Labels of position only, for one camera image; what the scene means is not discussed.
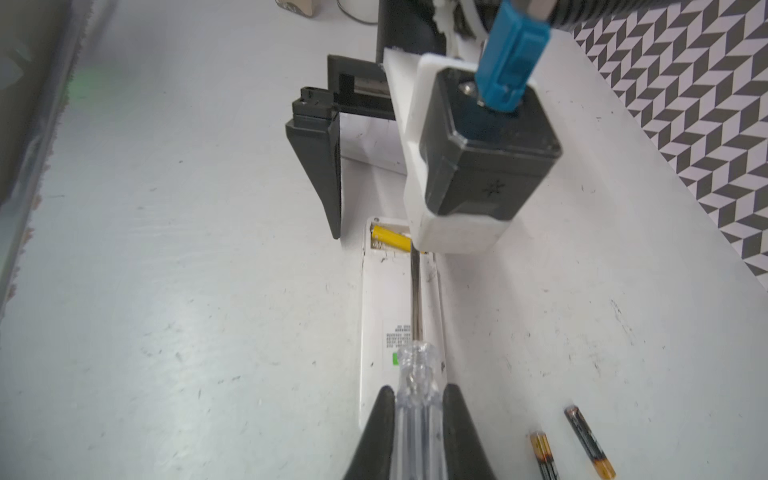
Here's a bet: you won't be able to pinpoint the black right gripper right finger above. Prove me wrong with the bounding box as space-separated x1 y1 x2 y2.
443 383 496 480

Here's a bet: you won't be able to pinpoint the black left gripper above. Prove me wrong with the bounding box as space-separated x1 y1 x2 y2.
286 0 447 239

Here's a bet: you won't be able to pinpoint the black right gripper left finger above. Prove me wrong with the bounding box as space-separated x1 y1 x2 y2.
343 386 396 480

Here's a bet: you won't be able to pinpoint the clear handle screwdriver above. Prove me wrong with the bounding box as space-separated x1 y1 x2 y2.
390 247 446 479

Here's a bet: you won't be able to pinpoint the white remote green buttons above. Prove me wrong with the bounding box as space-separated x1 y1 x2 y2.
358 217 447 428

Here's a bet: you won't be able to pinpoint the clear glass jar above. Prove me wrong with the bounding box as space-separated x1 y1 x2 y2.
337 0 379 25

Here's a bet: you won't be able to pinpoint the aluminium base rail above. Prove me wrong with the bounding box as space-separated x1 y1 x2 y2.
1 1 93 303

